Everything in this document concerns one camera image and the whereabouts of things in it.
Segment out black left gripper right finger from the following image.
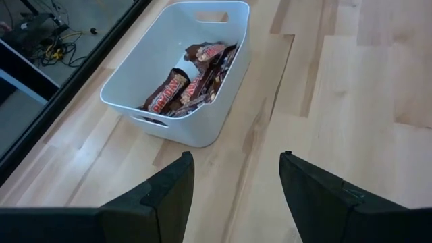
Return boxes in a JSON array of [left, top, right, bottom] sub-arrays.
[[279, 151, 411, 243]]

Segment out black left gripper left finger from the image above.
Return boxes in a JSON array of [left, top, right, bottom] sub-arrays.
[[99, 152, 196, 243]]

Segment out white plastic bin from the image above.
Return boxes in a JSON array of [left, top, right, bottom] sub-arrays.
[[99, 0, 252, 149]]

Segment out dark table with white edge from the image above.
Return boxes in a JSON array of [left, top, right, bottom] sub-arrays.
[[0, 38, 61, 106]]

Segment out dark floor equipment box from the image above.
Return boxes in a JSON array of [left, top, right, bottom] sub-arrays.
[[9, 11, 71, 43]]

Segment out black long table edge rail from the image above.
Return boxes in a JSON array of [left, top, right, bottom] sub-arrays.
[[0, 0, 153, 187]]

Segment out tangled floor cables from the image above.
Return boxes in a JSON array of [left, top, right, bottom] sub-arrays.
[[31, 29, 88, 68]]

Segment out yellow cable with black plug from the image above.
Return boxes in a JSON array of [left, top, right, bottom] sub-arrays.
[[59, 27, 99, 41]]

